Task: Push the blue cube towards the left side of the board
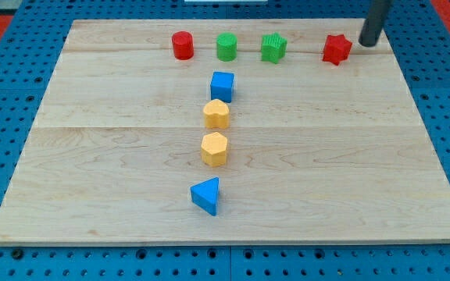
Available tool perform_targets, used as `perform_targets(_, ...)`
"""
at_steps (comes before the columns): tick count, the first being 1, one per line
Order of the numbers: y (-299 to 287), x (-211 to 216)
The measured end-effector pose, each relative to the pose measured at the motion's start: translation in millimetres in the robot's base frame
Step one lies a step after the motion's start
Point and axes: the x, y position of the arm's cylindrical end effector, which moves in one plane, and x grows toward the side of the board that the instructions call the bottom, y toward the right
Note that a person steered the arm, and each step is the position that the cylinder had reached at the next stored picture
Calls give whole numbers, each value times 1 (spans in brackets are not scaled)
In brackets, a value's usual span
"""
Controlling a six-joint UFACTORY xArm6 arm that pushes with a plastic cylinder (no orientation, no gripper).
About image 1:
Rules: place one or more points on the blue cube block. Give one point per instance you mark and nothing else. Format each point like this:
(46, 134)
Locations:
(222, 86)

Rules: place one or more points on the light wooden board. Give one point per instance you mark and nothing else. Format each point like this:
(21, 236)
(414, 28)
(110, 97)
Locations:
(316, 154)

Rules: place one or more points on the yellow hexagon block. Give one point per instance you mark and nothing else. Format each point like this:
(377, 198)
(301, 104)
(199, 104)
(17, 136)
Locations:
(214, 149)

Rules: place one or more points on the yellow heart block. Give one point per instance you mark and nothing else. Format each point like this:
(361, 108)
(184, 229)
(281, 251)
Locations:
(216, 114)

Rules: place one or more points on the blue triangle block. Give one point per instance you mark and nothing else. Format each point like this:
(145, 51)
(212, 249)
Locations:
(206, 194)

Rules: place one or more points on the green cylinder block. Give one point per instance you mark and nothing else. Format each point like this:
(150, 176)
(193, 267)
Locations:
(226, 47)

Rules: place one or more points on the green star block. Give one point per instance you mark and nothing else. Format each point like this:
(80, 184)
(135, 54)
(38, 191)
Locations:
(273, 48)

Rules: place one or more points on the red cylinder block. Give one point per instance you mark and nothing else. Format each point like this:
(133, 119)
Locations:
(182, 42)

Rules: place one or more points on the red star block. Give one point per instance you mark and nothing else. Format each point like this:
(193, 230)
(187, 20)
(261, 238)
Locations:
(336, 49)

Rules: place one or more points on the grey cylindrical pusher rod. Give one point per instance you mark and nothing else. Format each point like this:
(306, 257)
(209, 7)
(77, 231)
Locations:
(374, 22)

